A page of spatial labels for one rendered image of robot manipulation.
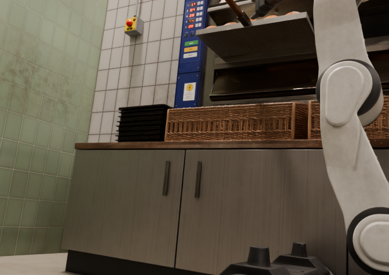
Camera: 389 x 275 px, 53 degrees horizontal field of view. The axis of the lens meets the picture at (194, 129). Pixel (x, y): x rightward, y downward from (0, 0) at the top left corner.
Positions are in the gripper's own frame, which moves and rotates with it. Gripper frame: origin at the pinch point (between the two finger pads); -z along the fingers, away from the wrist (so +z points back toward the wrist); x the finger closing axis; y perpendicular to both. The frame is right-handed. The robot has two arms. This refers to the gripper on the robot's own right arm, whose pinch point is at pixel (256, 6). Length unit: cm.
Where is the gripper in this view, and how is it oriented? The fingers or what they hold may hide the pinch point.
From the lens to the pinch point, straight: 177.7
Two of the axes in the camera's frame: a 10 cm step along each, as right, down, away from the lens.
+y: 8.9, 1.7, 4.3
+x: -0.8, 9.7, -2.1
